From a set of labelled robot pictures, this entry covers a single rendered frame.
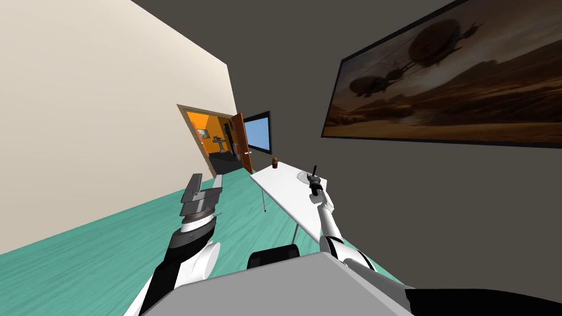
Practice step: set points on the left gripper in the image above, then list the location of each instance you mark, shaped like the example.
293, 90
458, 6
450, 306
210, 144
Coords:
201, 202

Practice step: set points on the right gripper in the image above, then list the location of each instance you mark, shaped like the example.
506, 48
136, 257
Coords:
314, 184

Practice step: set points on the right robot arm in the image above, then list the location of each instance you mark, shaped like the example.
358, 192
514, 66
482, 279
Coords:
330, 221

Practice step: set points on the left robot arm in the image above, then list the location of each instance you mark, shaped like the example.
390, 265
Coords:
188, 246

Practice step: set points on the pale grey plate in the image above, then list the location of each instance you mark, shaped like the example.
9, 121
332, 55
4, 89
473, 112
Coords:
303, 177

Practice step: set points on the white table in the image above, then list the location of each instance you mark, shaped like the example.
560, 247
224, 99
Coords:
287, 188

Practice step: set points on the brown jar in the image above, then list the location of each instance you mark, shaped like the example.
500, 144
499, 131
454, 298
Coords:
275, 163

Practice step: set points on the brown wooden door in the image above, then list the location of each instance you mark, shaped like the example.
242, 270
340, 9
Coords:
242, 142

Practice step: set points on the black framed blue window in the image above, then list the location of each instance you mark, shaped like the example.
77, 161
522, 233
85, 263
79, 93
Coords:
257, 131

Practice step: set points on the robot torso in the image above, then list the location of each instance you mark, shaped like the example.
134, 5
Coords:
281, 289

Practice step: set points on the large desert airship picture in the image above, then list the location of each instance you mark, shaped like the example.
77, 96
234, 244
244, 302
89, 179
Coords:
443, 83

